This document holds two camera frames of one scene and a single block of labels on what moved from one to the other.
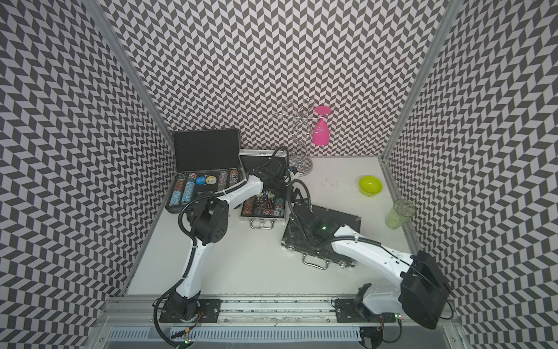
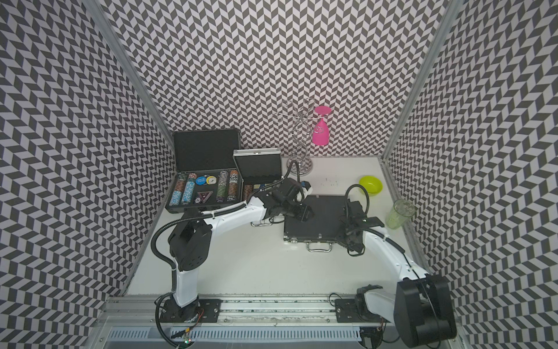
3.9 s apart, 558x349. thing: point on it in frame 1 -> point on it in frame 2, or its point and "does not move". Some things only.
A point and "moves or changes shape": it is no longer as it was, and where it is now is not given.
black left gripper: (284, 195) -> (304, 216)
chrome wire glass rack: (301, 113) does not move
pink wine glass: (320, 135) does not move
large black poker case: (206, 161) does not move
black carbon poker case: (295, 240) moves or changes shape
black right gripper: (306, 239) -> (358, 247)
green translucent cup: (402, 210) does not move
